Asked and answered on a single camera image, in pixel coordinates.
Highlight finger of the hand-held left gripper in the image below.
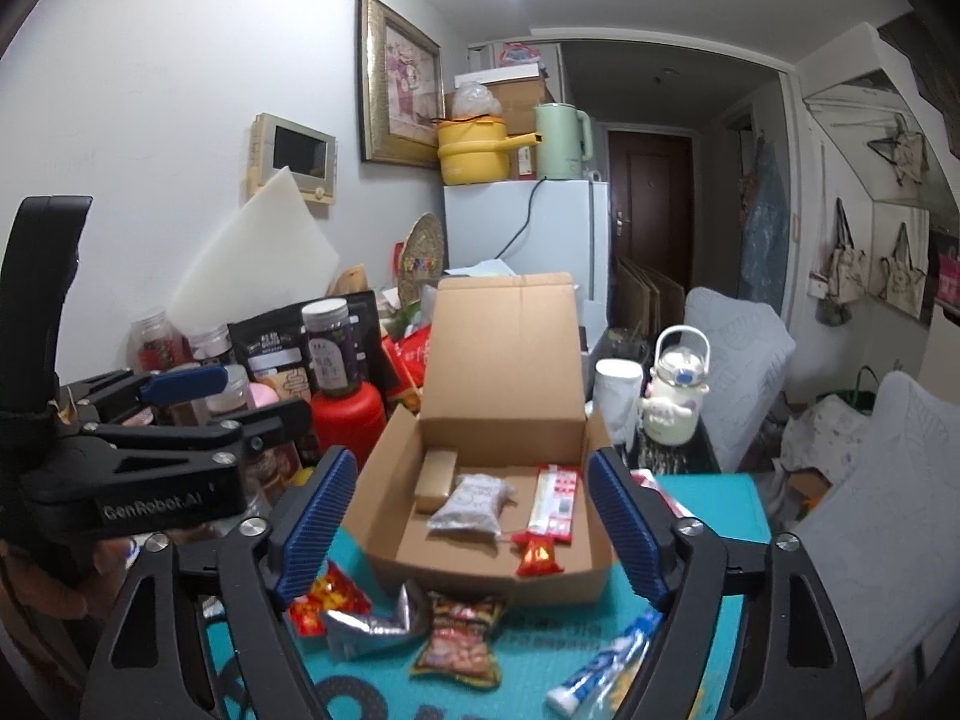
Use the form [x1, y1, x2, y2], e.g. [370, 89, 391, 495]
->
[86, 399, 312, 466]
[64, 366, 230, 421]

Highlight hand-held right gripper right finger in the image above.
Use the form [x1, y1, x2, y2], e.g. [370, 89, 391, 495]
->
[587, 447, 871, 720]

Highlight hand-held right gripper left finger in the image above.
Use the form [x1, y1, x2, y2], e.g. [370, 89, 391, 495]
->
[86, 447, 359, 720]

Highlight red white strip packet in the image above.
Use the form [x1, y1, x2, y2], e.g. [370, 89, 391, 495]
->
[525, 465, 582, 545]

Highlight red snack packet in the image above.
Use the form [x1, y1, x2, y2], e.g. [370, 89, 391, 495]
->
[289, 562, 372, 638]

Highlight red gold candy packet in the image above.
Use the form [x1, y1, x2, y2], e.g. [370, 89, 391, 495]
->
[514, 532, 563, 578]

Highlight silver snack packet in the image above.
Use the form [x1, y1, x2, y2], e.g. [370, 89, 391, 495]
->
[322, 581, 432, 661]

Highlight small brown chocolate box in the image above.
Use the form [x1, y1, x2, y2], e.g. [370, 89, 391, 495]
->
[415, 450, 458, 515]

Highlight white printed pastry packet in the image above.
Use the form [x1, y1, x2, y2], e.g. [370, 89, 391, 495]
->
[427, 474, 517, 537]

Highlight brown nut snack packet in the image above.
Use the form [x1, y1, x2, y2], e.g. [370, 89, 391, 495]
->
[411, 592, 505, 691]

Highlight cardboard box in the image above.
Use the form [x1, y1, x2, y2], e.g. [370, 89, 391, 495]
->
[349, 272, 616, 608]

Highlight person's left hand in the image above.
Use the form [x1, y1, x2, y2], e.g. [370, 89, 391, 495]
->
[0, 536, 140, 620]

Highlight group of clear plastic jars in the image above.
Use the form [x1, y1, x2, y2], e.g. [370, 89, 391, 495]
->
[127, 311, 248, 421]

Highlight red white flat packet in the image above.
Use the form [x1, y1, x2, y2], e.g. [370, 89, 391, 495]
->
[630, 469, 695, 518]

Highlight black printed pouch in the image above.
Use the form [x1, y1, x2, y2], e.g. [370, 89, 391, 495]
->
[227, 292, 383, 406]

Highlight red bottle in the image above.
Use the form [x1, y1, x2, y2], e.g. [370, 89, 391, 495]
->
[311, 382, 387, 473]

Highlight dark label jar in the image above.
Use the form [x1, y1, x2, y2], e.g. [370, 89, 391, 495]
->
[301, 298, 372, 398]

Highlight white mug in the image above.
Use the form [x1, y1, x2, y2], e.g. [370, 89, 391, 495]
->
[595, 358, 644, 443]

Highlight white water jug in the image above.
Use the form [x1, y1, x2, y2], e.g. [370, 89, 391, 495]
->
[637, 325, 712, 443]

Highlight white foam board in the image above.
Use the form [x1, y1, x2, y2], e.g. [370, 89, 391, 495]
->
[166, 169, 342, 331]

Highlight teal printed mat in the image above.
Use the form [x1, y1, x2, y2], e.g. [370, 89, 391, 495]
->
[210, 472, 773, 720]

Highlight red packets pile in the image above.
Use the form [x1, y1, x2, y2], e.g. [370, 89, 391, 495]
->
[381, 326, 436, 410]

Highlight grey covered chair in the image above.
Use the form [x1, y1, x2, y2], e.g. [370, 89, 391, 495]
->
[686, 286, 796, 473]
[784, 371, 960, 698]

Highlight flat cardboard sheets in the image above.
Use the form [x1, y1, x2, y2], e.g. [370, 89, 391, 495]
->
[616, 255, 687, 338]

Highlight woven round tray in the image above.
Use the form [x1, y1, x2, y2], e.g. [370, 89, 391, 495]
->
[396, 214, 447, 301]

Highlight dark green bag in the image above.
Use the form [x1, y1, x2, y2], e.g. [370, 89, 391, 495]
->
[814, 366, 878, 417]

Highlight white fridge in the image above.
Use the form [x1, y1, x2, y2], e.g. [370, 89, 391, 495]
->
[442, 180, 610, 350]

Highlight dark brown door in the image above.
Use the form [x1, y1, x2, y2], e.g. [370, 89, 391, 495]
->
[607, 127, 695, 290]

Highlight blue plastic hanging cover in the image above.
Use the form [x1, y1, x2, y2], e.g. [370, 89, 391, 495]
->
[739, 142, 792, 301]

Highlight beige tote bag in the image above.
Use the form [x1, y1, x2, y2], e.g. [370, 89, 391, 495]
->
[877, 223, 931, 320]
[825, 199, 871, 305]

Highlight yellow pot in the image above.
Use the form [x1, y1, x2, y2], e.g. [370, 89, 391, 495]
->
[437, 114, 541, 185]

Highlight framed picture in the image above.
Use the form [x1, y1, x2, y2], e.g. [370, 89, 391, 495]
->
[358, 0, 443, 170]

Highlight green electric kettle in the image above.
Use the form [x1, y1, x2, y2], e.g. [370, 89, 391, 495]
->
[534, 103, 593, 181]

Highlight clear plastic bag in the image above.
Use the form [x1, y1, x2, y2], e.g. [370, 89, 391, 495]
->
[454, 81, 502, 121]

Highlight cardboard boxes on fridge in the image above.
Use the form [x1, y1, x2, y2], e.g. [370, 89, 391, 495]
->
[444, 64, 548, 136]

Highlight star shaped hanging bag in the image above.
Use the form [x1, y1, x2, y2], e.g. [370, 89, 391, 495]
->
[868, 114, 931, 188]

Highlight wall intercom panel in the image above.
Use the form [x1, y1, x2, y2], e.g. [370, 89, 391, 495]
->
[246, 112, 338, 203]

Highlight black power cable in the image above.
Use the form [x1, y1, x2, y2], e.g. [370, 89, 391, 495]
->
[491, 180, 545, 263]

